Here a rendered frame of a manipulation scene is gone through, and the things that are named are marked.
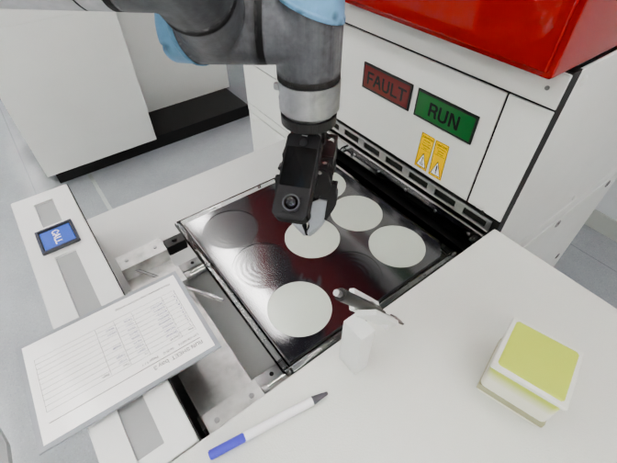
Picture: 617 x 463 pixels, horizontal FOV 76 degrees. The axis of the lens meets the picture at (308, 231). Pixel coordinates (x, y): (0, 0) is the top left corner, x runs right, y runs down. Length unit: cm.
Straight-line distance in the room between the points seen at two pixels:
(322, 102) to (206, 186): 56
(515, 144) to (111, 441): 63
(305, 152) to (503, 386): 35
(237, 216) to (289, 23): 42
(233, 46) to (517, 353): 44
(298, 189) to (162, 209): 51
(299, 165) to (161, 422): 34
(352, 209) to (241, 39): 43
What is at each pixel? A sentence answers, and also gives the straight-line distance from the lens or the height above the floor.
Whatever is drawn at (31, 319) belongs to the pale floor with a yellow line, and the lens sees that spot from 202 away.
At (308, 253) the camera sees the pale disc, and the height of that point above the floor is 90.
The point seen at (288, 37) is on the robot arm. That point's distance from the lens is 44.
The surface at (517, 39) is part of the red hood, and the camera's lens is 55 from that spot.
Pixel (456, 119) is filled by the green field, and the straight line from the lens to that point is 67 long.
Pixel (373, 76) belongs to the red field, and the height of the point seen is 111.
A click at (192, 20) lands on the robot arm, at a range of 38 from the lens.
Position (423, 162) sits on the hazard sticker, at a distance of 75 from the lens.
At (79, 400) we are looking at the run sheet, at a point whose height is 97.
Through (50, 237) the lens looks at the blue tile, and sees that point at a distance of 75.
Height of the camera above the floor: 142
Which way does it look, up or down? 46 degrees down
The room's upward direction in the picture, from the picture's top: straight up
